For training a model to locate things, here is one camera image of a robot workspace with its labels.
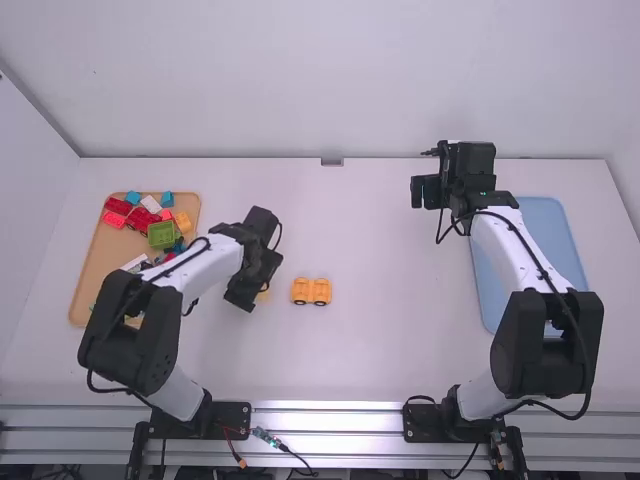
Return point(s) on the yellow toy car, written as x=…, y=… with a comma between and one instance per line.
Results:
x=312, y=291

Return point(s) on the green toy brick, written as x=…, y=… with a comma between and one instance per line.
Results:
x=162, y=235

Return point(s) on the silver rails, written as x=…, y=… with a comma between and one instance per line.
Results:
x=325, y=425

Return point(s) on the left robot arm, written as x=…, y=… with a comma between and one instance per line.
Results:
x=200, y=265

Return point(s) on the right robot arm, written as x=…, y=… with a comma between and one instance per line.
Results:
x=500, y=250

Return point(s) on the pile of toy bricks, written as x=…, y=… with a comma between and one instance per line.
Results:
x=135, y=262

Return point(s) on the teal toy brick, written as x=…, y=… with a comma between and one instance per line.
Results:
x=132, y=197
x=168, y=199

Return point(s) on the white toy brick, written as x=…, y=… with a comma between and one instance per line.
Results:
x=150, y=204

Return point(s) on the tan tray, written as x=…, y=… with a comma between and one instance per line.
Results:
x=95, y=270

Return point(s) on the yellow toy brick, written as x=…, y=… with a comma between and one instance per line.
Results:
x=182, y=223

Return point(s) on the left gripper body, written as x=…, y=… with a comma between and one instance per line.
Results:
x=252, y=280

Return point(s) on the red toy brick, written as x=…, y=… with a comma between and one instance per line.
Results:
x=141, y=218
x=116, y=205

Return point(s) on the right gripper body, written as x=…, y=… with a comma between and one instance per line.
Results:
x=430, y=192

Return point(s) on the pink toy brick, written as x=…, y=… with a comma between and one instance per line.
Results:
x=166, y=215
x=113, y=220

